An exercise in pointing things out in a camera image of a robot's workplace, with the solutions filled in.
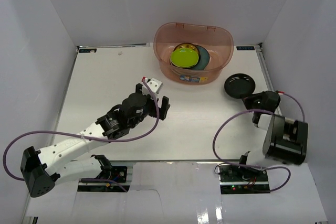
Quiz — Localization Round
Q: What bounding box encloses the lime green plate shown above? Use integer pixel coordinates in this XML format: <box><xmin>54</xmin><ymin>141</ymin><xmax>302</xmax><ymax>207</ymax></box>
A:
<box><xmin>170</xmin><ymin>48</ymin><xmax>200</xmax><ymax>68</ymax></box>

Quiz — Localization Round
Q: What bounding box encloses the dark teal ceramic plate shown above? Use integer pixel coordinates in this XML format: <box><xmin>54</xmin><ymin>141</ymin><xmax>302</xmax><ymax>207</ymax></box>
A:
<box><xmin>191</xmin><ymin>45</ymin><xmax>210</xmax><ymax>70</ymax></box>

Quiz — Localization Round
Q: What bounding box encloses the yellow patterned black plate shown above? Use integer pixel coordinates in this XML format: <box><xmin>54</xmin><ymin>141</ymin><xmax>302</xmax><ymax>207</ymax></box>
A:
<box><xmin>171</xmin><ymin>43</ymin><xmax>199</xmax><ymax>61</ymax></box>

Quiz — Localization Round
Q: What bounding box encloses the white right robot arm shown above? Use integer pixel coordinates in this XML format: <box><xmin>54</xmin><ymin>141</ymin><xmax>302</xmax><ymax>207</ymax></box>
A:
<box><xmin>237</xmin><ymin>91</ymin><xmax>308</xmax><ymax>182</ymax></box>

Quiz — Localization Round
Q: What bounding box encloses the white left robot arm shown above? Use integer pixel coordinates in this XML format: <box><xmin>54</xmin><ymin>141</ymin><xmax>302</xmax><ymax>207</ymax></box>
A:
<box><xmin>20</xmin><ymin>78</ymin><xmax>170</xmax><ymax>198</ymax></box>

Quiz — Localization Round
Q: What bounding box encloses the translucent pink plastic bin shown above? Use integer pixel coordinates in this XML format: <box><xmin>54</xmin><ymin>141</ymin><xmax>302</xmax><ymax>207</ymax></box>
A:
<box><xmin>153</xmin><ymin>23</ymin><xmax>234</xmax><ymax>85</ymax></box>

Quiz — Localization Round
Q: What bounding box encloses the right blue corner label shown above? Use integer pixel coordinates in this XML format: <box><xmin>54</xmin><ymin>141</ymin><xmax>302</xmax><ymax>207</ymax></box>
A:
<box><xmin>236</xmin><ymin>46</ymin><xmax>255</xmax><ymax>51</ymax></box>

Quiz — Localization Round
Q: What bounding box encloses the blue corner label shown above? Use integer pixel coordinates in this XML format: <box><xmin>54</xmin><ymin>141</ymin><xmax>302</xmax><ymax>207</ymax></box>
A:
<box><xmin>236</xmin><ymin>46</ymin><xmax>255</xmax><ymax>51</ymax></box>
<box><xmin>78</xmin><ymin>48</ymin><xmax>97</xmax><ymax>54</ymax></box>

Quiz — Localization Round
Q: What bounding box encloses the left blue corner label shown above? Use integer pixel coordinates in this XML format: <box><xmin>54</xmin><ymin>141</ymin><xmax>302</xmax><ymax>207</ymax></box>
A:
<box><xmin>78</xmin><ymin>48</ymin><xmax>97</xmax><ymax>54</ymax></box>

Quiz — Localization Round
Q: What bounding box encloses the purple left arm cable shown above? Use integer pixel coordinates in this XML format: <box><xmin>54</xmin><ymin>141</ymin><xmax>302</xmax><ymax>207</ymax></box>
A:
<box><xmin>2</xmin><ymin>81</ymin><xmax>160</xmax><ymax>192</ymax></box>

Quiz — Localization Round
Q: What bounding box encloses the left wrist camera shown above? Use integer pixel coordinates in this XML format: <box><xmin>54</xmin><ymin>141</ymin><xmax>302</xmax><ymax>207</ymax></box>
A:
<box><xmin>141</xmin><ymin>77</ymin><xmax>163</xmax><ymax>95</ymax></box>

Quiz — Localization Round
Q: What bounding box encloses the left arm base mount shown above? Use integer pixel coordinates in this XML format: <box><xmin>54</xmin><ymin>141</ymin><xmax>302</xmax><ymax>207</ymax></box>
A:
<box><xmin>98</xmin><ymin>166</ymin><xmax>128</xmax><ymax>183</ymax></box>

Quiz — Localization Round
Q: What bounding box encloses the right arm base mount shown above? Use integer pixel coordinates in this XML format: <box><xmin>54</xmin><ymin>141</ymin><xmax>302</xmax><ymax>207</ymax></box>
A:
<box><xmin>215</xmin><ymin>165</ymin><xmax>269</xmax><ymax>187</ymax></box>

